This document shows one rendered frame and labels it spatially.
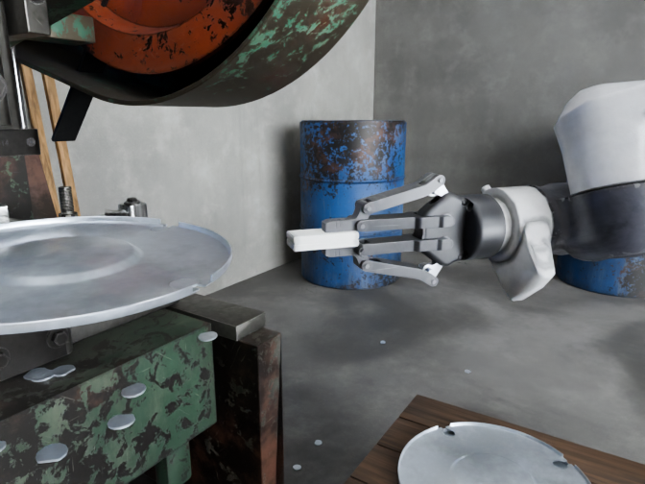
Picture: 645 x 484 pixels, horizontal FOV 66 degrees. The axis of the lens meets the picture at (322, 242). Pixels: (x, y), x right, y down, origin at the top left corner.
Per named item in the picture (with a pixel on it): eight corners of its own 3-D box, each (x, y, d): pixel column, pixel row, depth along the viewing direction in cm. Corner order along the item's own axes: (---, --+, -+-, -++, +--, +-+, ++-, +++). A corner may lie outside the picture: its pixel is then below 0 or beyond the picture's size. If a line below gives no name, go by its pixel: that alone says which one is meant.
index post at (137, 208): (154, 267, 68) (148, 197, 65) (135, 273, 65) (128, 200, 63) (141, 263, 69) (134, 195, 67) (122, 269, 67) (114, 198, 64)
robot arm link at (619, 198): (616, 151, 47) (634, 257, 46) (715, 148, 51) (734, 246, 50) (496, 193, 64) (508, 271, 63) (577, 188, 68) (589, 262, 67)
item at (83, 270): (36, 381, 25) (35, 367, 25) (-259, 287, 35) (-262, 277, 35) (285, 244, 51) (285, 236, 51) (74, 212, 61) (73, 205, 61)
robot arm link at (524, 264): (505, 181, 62) (467, 182, 61) (585, 197, 51) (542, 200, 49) (495, 275, 65) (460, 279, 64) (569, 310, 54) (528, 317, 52)
